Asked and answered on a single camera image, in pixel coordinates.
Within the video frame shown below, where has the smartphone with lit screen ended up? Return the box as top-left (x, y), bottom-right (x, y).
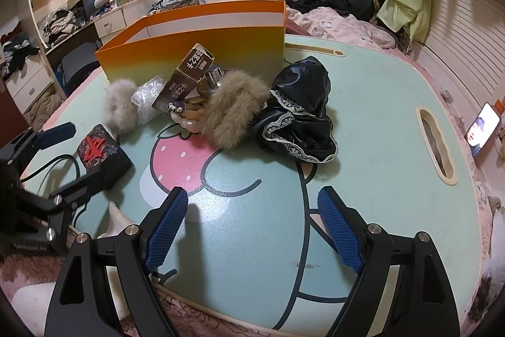
top-left (465, 103), bottom-right (501, 158)

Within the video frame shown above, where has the white desk with drawers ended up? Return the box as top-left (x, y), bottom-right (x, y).
top-left (34, 0), bottom-right (154, 97)

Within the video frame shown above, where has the patterned grey clothes heap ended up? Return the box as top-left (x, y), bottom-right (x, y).
top-left (148, 0), bottom-right (205, 15)

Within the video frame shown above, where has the beige anime figurine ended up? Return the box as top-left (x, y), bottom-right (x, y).
top-left (169, 95), bottom-right (208, 134)

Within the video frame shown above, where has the grey fluffy pompom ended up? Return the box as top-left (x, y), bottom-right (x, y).
top-left (103, 79), bottom-right (138, 135)

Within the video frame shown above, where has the brown plush bear toy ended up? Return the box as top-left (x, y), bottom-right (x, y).
top-left (200, 70), bottom-right (270, 150)

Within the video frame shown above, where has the clear plastic wrapper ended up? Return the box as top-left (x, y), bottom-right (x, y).
top-left (131, 75), bottom-right (165, 126)

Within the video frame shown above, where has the black red pouch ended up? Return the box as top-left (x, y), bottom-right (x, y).
top-left (77, 124), bottom-right (133, 191)

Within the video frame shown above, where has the small metal cylinder bottle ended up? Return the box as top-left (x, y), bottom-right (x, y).
top-left (197, 65), bottom-right (224, 97)

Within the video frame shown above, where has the brown card box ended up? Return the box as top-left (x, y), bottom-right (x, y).
top-left (151, 44), bottom-right (214, 114)

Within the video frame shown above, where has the black cable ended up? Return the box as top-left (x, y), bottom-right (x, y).
top-left (21, 152), bottom-right (82, 190)

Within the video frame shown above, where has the black satin lace cloth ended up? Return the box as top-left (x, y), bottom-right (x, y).
top-left (251, 56), bottom-right (338, 164)

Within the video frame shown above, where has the orange cardboard box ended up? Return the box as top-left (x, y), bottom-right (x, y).
top-left (96, 0), bottom-right (286, 85)

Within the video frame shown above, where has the pink floral blanket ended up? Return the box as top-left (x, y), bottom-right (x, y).
top-left (247, 0), bottom-right (397, 50)

